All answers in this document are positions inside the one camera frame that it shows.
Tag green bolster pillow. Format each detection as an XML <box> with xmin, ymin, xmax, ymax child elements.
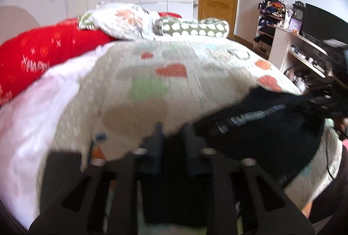
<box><xmin>160</xmin><ymin>18</ymin><xmax>230</xmax><ymax>37</ymax></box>

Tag heart patterned quilt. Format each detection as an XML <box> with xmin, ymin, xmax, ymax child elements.
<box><xmin>35</xmin><ymin>37</ymin><xmax>343</xmax><ymax>235</ymax></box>

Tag white shelf desk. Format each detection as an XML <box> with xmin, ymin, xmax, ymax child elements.
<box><xmin>269</xmin><ymin>24</ymin><xmax>335</xmax><ymax>80</ymax></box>

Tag small red pillow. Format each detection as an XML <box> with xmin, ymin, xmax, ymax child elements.
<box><xmin>158</xmin><ymin>12</ymin><xmax>182</xmax><ymax>19</ymax></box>

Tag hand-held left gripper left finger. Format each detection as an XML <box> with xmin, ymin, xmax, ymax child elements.
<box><xmin>28</xmin><ymin>122</ymin><xmax>167</xmax><ymax>235</ymax></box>

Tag black television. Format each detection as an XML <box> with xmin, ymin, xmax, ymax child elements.
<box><xmin>302</xmin><ymin>3</ymin><xmax>348</xmax><ymax>46</ymax></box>

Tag long red pillow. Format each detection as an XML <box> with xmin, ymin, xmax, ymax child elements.
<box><xmin>0</xmin><ymin>17</ymin><xmax>117</xmax><ymax>106</ymax></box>

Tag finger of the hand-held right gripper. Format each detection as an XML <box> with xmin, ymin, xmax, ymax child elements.
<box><xmin>307</xmin><ymin>83</ymin><xmax>335</xmax><ymax>97</ymax></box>
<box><xmin>310</xmin><ymin>97</ymin><xmax>336</xmax><ymax>117</ymax></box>

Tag purple photo frame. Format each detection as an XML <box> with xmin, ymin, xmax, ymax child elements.
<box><xmin>288</xmin><ymin>19</ymin><xmax>302</xmax><ymax>35</ymax></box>

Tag black ornate clock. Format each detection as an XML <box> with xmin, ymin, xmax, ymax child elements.
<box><xmin>292</xmin><ymin>1</ymin><xmax>305</xmax><ymax>29</ymax></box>

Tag black pants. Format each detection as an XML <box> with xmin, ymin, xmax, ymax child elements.
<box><xmin>41</xmin><ymin>87</ymin><xmax>327</xmax><ymax>227</ymax></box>

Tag white floral pillow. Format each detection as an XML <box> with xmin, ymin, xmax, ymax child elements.
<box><xmin>79</xmin><ymin>3</ymin><xmax>161</xmax><ymax>40</ymax></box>

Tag white bed sheet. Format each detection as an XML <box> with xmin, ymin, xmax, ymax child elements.
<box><xmin>0</xmin><ymin>42</ymin><xmax>109</xmax><ymax>230</ymax></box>

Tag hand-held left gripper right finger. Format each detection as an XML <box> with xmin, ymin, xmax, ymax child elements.
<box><xmin>182</xmin><ymin>122</ymin><xmax>316</xmax><ymax>235</ymax></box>

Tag person's right forearm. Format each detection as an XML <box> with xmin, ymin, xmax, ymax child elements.
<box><xmin>334</xmin><ymin>116</ymin><xmax>348</xmax><ymax>141</ymax></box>

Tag thin black cable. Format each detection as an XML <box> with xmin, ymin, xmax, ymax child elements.
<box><xmin>326</xmin><ymin>126</ymin><xmax>343</xmax><ymax>180</ymax></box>

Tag beige rounded headboard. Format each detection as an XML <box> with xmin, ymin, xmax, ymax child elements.
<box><xmin>0</xmin><ymin>6</ymin><xmax>41</xmax><ymax>45</ymax></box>

